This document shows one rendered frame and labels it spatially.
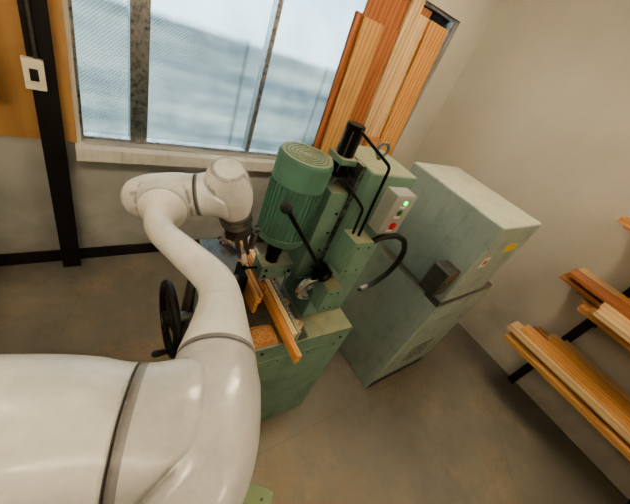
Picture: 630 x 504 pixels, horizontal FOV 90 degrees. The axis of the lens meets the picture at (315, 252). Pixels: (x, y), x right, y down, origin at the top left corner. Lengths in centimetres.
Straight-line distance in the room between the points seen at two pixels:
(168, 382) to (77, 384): 7
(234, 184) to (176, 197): 13
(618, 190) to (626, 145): 29
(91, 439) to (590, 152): 300
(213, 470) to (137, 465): 6
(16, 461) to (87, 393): 6
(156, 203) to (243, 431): 52
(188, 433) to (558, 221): 291
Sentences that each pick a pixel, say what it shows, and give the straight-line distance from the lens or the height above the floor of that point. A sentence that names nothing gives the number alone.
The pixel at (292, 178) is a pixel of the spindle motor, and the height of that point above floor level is 145.
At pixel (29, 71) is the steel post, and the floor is 122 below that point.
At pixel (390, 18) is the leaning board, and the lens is 265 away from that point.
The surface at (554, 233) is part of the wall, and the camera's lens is 304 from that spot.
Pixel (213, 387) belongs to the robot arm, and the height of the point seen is 152.
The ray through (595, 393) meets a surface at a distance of 280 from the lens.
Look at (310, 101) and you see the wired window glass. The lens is 261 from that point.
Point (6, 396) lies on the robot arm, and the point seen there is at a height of 153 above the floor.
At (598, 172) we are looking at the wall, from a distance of 299.
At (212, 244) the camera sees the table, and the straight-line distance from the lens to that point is 147.
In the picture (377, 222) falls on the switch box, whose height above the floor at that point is 136.
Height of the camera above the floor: 184
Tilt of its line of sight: 35 degrees down
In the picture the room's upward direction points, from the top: 25 degrees clockwise
